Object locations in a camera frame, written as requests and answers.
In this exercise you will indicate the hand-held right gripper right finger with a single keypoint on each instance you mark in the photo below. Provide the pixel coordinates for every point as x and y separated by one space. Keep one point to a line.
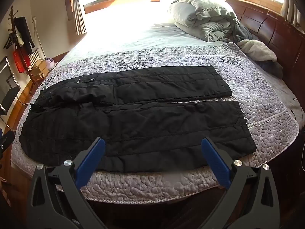
216 162

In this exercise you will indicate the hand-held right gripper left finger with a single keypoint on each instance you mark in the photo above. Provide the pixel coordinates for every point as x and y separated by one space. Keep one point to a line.
90 159

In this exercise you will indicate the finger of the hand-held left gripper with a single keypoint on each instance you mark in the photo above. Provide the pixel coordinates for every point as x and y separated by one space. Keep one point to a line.
7 139

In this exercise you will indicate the black quilted jacket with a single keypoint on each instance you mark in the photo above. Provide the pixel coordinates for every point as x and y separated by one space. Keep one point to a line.
143 124

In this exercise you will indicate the cardboard box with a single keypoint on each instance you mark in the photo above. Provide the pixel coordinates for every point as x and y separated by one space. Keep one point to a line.
41 74
39 65

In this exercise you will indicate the grey quilted bedspread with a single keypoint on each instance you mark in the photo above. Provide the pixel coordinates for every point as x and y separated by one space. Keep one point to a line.
250 88

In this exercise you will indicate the red bag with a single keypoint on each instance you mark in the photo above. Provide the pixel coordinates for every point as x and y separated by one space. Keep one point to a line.
21 59

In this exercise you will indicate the black clothes hanger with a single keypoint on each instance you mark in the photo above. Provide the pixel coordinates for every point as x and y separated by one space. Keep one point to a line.
9 41

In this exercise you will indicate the black hanging garment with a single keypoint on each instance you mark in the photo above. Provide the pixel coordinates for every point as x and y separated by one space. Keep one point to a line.
22 28

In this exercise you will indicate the white fleece blanket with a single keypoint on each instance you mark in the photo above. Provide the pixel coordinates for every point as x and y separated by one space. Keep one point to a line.
259 50

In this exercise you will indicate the wooden coat rack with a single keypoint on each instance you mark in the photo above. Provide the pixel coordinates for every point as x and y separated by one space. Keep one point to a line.
11 14

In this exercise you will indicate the folded grey comforter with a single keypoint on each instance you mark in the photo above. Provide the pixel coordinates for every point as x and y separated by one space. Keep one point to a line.
209 29

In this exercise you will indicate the light grey bed sheet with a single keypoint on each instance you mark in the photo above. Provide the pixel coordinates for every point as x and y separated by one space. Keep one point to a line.
154 35

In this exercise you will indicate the wooden headboard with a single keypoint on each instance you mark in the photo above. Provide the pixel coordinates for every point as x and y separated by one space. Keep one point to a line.
274 33

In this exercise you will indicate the long beige curtain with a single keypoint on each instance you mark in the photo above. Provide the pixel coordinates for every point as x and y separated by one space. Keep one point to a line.
78 16

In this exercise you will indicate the grey pillow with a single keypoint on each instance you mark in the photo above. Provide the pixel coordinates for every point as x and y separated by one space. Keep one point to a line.
190 7

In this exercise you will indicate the short beige curtain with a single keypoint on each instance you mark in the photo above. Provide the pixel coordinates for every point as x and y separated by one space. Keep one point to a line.
289 9

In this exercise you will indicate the metal frame black chair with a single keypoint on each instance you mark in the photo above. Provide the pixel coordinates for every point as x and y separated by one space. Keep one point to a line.
9 93

